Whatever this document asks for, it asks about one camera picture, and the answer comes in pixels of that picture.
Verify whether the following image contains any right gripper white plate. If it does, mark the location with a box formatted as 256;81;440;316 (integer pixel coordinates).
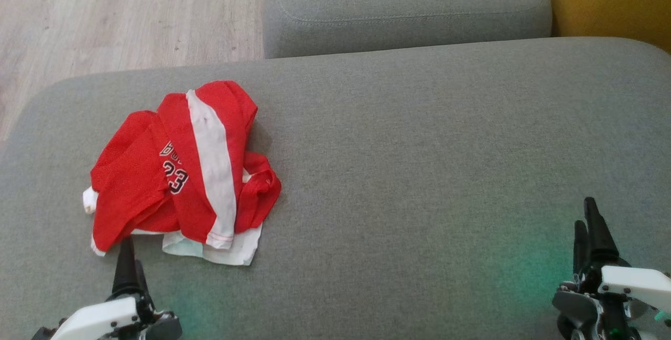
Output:
552;197;671;340

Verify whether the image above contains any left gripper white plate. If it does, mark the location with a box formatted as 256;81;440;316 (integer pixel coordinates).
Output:
31;236;182;340

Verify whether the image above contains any red jersey shirt white trim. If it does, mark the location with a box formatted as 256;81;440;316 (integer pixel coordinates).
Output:
83;111;282;266

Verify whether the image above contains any grey sofa cushion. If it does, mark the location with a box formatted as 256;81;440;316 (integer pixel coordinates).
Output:
262;0;553;59

